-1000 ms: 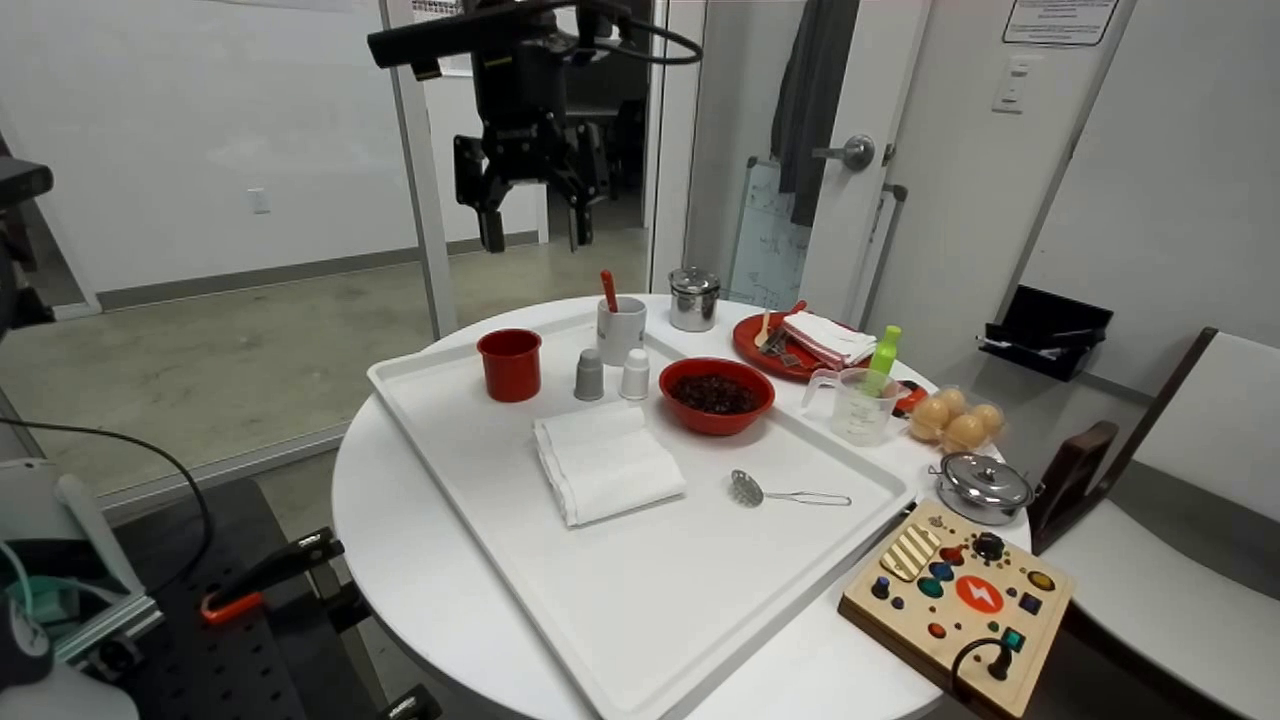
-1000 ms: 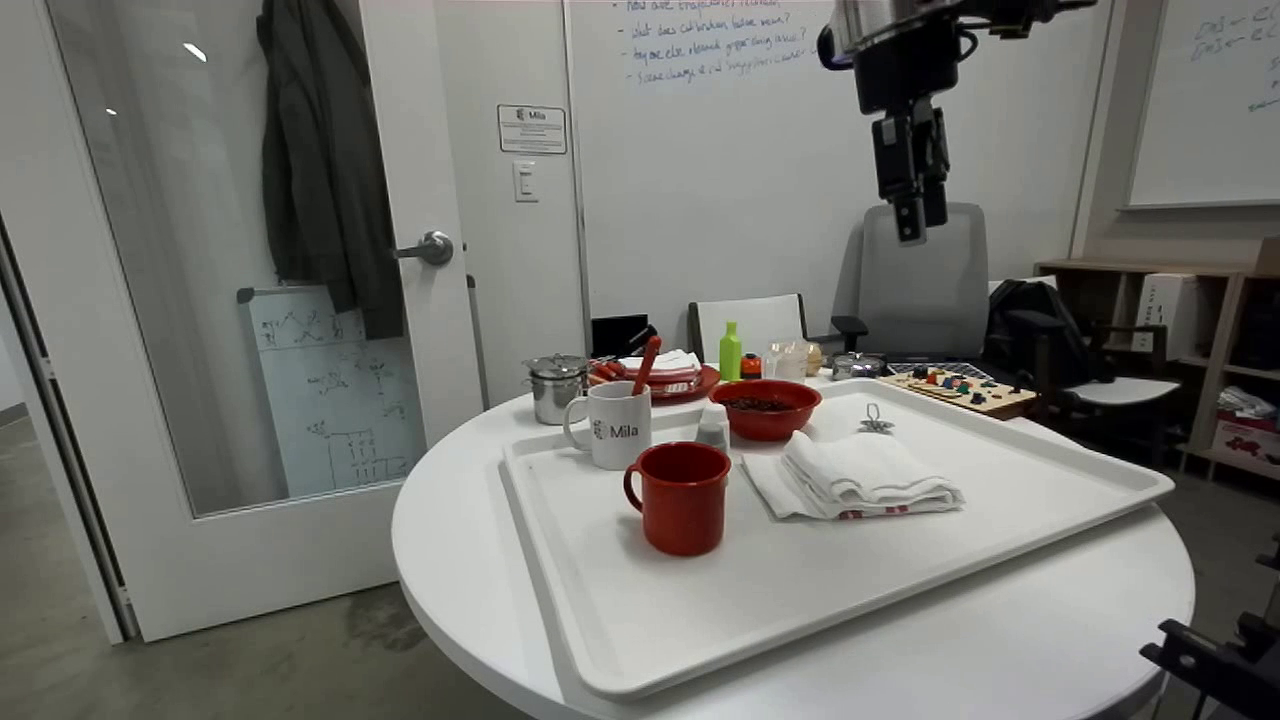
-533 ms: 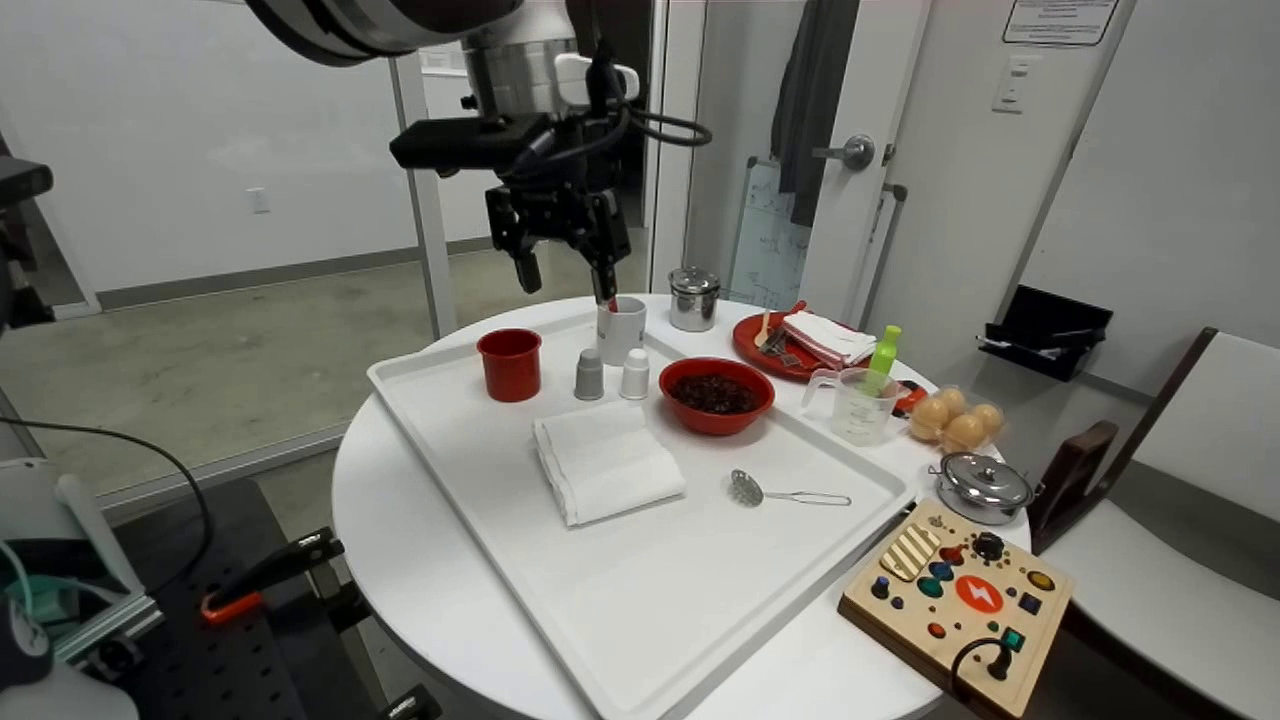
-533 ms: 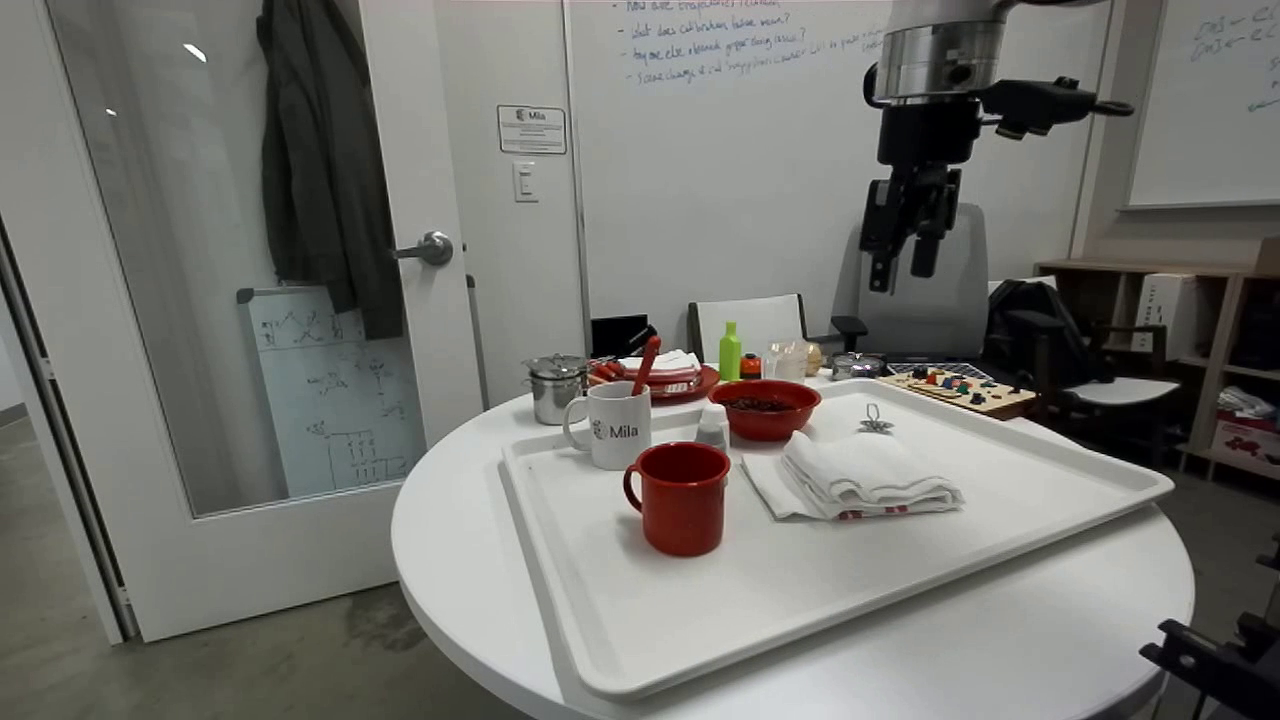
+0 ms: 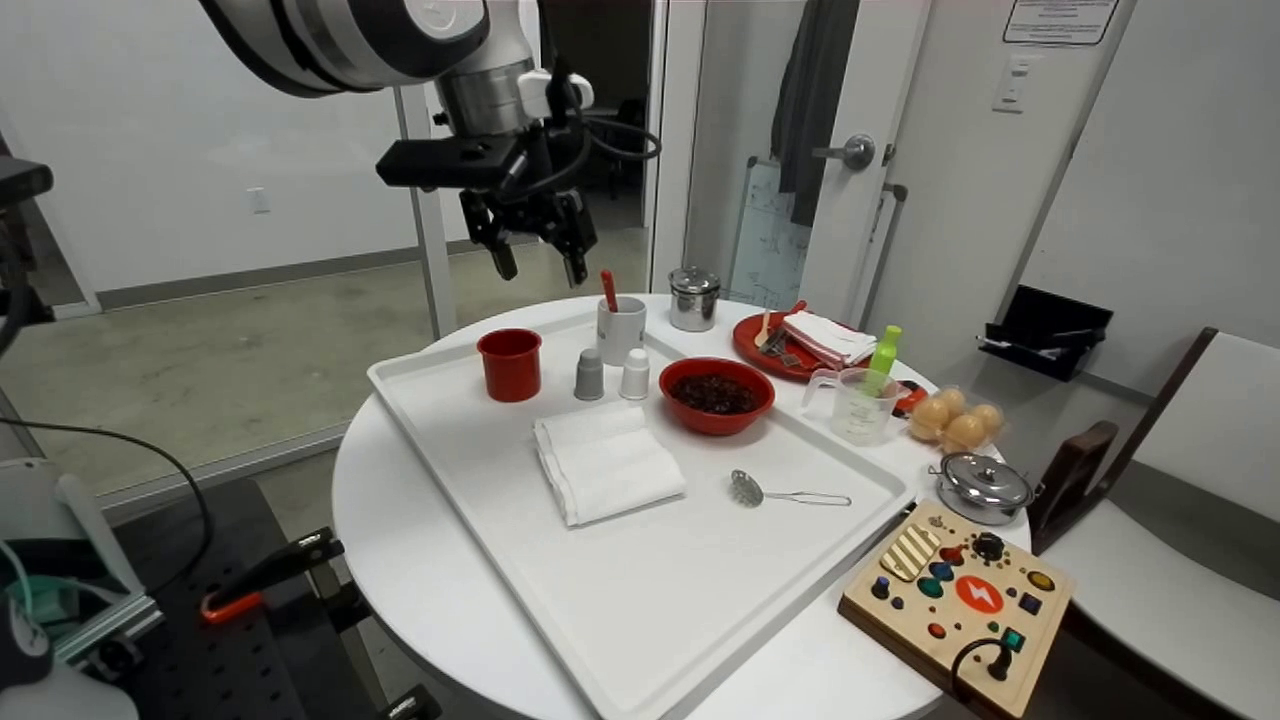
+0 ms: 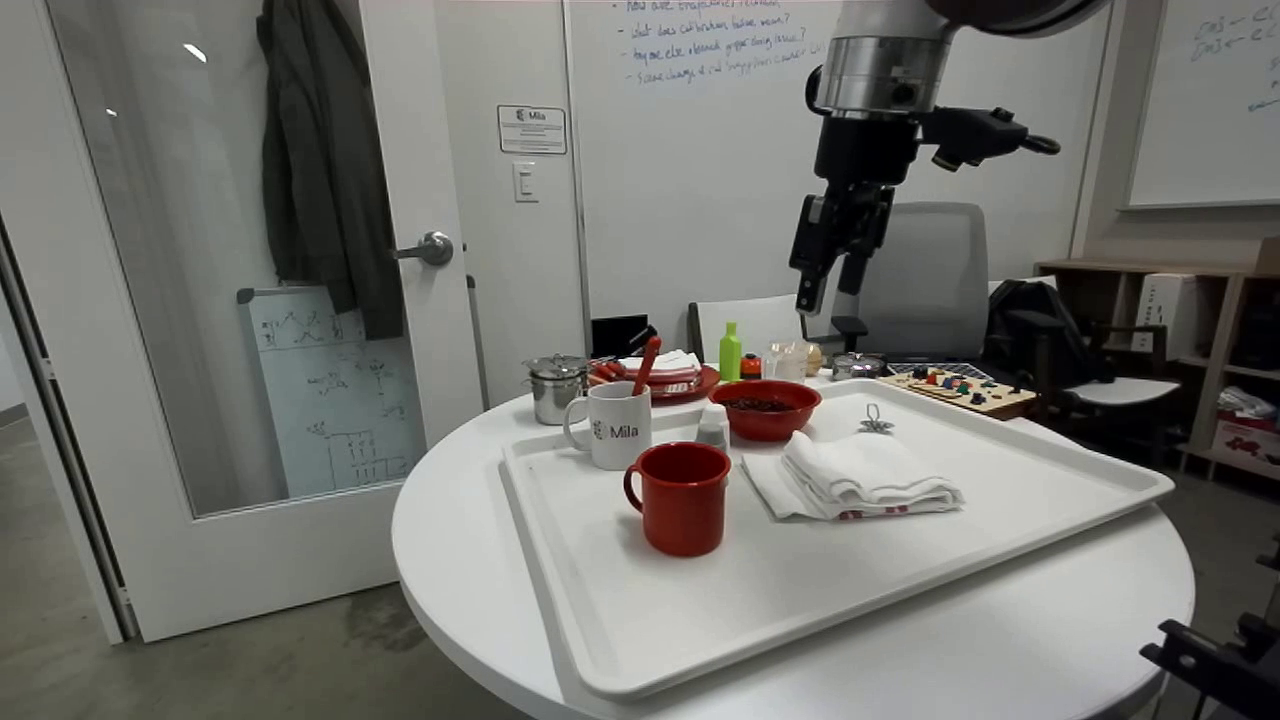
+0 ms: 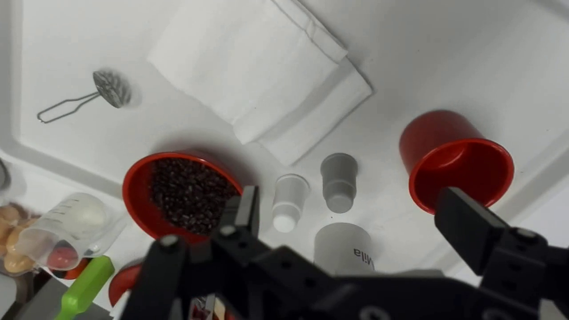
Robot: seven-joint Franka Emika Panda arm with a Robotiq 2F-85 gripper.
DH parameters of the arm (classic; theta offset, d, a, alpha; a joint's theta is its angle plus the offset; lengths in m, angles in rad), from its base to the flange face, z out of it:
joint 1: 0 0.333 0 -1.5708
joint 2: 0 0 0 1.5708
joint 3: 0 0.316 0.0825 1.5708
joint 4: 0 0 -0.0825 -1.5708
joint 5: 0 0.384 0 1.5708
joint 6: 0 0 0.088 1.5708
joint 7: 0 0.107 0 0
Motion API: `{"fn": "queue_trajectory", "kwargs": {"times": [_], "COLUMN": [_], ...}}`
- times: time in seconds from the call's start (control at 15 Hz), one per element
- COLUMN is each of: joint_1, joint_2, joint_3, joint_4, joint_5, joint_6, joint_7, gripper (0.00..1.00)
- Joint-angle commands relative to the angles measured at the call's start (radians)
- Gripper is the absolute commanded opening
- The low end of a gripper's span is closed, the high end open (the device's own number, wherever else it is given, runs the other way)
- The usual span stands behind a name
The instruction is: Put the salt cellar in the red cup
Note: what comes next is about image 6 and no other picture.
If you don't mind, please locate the grey office chair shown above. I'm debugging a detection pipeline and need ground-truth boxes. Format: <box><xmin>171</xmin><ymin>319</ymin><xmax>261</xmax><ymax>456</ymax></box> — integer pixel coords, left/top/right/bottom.
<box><xmin>827</xmin><ymin>200</ymin><xmax>992</xmax><ymax>374</ymax></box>

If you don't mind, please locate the red enamel cup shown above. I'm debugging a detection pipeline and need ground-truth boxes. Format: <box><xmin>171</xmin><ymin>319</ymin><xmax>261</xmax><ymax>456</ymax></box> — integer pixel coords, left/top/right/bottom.
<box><xmin>622</xmin><ymin>438</ymin><xmax>738</xmax><ymax>560</ymax></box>

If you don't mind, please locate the framed wall whiteboard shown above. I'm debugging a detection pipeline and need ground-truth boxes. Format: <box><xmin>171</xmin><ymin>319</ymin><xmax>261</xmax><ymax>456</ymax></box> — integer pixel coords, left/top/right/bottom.
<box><xmin>1124</xmin><ymin>0</ymin><xmax>1280</xmax><ymax>210</ymax></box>

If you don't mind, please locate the folded white towel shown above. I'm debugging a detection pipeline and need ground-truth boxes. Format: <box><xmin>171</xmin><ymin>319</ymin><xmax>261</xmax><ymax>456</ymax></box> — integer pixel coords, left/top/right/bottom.
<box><xmin>742</xmin><ymin>427</ymin><xmax>964</xmax><ymax>523</ymax></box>

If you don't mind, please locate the white wall sign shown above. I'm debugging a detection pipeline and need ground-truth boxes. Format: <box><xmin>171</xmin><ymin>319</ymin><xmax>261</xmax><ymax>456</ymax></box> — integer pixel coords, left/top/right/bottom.
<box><xmin>491</xmin><ymin>101</ymin><xmax>572</xmax><ymax>160</ymax></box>

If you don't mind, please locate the black stand mount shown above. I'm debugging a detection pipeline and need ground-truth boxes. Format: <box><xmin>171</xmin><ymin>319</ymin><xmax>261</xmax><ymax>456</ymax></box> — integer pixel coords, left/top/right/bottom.
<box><xmin>1142</xmin><ymin>533</ymin><xmax>1280</xmax><ymax>720</ymax></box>

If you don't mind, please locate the wooden board with coloured pieces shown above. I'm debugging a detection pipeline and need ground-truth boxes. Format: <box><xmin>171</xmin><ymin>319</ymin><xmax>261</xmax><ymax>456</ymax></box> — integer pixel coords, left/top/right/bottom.
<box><xmin>888</xmin><ymin>364</ymin><xmax>1041</xmax><ymax>417</ymax></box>

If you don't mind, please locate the black chair with white seat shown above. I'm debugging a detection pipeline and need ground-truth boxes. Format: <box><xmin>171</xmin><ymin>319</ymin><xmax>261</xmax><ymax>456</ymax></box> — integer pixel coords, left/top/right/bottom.
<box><xmin>1051</xmin><ymin>319</ymin><xmax>1190</xmax><ymax>452</ymax></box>

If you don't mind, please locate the black bag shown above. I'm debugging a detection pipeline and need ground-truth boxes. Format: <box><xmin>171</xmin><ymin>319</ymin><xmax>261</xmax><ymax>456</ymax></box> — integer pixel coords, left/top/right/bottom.
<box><xmin>979</xmin><ymin>276</ymin><xmax>1112</xmax><ymax>404</ymax></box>

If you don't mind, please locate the small leaning whiteboard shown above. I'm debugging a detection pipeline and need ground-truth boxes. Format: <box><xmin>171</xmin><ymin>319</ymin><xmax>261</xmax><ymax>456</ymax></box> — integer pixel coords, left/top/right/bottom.
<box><xmin>237</xmin><ymin>285</ymin><xmax>434</xmax><ymax>502</ymax></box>

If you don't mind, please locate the white light switch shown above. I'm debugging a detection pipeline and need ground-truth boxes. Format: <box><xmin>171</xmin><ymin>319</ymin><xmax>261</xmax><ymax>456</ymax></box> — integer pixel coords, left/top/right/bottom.
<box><xmin>507</xmin><ymin>157</ymin><xmax>543</xmax><ymax>207</ymax></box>

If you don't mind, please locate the red spoon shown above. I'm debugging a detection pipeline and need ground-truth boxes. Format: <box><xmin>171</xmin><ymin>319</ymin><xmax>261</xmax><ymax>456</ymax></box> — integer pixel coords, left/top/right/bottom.
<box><xmin>627</xmin><ymin>331</ymin><xmax>665</xmax><ymax>399</ymax></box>

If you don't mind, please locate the green squeeze bottle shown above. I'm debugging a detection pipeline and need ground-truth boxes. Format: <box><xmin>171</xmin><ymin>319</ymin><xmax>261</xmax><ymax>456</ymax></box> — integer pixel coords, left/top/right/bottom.
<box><xmin>718</xmin><ymin>319</ymin><xmax>749</xmax><ymax>388</ymax></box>

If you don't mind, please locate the wooden shelf unit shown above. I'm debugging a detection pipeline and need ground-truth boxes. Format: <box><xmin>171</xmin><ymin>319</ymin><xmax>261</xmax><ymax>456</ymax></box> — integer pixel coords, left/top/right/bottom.
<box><xmin>1037</xmin><ymin>255</ymin><xmax>1280</xmax><ymax>483</ymax></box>

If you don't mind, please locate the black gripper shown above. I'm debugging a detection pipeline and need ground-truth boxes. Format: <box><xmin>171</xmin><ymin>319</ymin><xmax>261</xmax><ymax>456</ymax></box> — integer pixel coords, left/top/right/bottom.
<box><xmin>786</xmin><ymin>112</ymin><xmax>928</xmax><ymax>328</ymax></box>

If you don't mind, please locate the red plate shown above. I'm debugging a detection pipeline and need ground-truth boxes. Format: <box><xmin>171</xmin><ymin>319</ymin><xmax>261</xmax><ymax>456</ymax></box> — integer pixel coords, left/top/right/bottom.
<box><xmin>589</xmin><ymin>355</ymin><xmax>724</xmax><ymax>407</ymax></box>

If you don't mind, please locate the metal cup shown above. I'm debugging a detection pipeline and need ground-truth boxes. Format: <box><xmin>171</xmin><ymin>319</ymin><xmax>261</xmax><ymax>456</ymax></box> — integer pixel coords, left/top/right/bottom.
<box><xmin>524</xmin><ymin>350</ymin><xmax>596</xmax><ymax>427</ymax></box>

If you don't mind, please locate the silver door handle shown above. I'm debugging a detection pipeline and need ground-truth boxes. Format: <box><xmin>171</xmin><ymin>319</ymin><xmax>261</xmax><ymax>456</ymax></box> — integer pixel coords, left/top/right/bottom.
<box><xmin>394</xmin><ymin>226</ymin><xmax>462</xmax><ymax>272</ymax></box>

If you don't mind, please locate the white plastic tray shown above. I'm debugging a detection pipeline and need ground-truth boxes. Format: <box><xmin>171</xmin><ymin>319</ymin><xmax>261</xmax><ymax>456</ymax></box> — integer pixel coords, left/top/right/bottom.
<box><xmin>495</xmin><ymin>374</ymin><xmax>1180</xmax><ymax>704</ymax></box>

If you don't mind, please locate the large wall whiteboard with writing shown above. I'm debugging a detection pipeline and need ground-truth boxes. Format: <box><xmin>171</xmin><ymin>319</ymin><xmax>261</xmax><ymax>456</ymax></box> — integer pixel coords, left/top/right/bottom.
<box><xmin>557</xmin><ymin>0</ymin><xmax>1116</xmax><ymax>350</ymax></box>

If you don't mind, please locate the white door with glass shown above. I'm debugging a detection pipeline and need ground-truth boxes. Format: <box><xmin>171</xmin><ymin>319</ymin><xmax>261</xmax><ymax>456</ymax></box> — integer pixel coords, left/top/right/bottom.
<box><xmin>0</xmin><ymin>0</ymin><xmax>491</xmax><ymax>646</ymax></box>

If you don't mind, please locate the white mug with logo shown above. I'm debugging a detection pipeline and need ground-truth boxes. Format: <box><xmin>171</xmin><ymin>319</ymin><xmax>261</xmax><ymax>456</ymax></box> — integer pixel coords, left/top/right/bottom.
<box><xmin>561</xmin><ymin>379</ymin><xmax>657</xmax><ymax>473</ymax></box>

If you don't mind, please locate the black box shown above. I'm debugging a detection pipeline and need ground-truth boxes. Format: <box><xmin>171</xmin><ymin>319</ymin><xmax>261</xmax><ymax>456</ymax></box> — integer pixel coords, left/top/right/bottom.
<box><xmin>589</xmin><ymin>310</ymin><xmax>659</xmax><ymax>359</ymax></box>

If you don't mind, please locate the red bowl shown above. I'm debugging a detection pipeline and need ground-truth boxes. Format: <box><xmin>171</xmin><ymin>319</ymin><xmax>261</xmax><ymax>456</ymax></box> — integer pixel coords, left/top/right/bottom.
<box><xmin>710</xmin><ymin>374</ymin><xmax>824</xmax><ymax>448</ymax></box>

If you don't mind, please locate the dark hanging jacket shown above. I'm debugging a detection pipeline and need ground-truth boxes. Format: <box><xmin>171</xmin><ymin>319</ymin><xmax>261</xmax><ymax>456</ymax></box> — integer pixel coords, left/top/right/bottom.
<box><xmin>251</xmin><ymin>0</ymin><xmax>409</xmax><ymax>345</ymax></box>

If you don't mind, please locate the clear plastic container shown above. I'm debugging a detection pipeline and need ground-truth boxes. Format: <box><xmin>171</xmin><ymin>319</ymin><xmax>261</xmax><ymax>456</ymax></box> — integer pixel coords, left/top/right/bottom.
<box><xmin>759</xmin><ymin>338</ymin><xmax>834</xmax><ymax>383</ymax></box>

